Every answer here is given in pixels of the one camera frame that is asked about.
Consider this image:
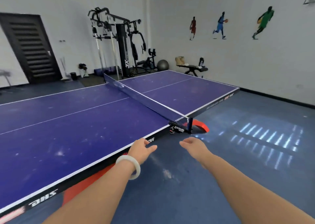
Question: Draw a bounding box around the blue rolled yoga mat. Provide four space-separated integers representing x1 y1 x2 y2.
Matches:
94 66 123 76

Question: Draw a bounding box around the red basketball player wall sticker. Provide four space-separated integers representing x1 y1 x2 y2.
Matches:
189 16 197 40

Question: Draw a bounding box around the green basketball player wall sticker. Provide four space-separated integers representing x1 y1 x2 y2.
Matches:
252 6 275 40

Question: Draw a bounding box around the grey exercise ball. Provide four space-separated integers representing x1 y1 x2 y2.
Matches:
157 59 169 71

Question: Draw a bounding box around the white jade bangle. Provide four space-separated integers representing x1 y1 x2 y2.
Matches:
115 155 141 180

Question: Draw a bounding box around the black net post clamp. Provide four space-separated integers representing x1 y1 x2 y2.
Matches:
168 117 193 134

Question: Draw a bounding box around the red table leg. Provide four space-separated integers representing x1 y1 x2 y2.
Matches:
192 119 210 134

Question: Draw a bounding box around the dark blue table tennis net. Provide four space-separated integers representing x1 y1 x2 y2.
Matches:
103 73 189 124

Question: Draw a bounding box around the grey chair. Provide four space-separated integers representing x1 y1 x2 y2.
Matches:
0 69 13 95

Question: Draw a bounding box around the black and white small machine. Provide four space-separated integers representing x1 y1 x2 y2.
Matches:
78 63 89 78

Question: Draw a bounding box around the person's left hand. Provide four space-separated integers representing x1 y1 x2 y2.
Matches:
127 138 158 165

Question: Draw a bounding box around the black weight bench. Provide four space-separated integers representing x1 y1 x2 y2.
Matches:
176 64 209 78

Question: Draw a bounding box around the blue basketball player wall sticker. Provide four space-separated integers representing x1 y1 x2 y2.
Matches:
213 11 229 40

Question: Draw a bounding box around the black louvered door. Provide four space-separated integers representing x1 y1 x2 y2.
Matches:
0 12 62 84

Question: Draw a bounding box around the person's right hand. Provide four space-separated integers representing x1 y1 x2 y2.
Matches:
179 137 214 169

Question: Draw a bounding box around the person's right forearm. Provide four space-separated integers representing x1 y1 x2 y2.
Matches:
200 154 315 224

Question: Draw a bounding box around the person's left forearm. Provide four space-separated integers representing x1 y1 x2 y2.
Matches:
42 161 140 224

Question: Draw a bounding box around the blue table tennis table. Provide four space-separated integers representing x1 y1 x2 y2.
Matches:
0 70 240 224

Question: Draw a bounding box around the black multi-station gym machine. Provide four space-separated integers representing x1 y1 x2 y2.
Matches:
88 7 158 80

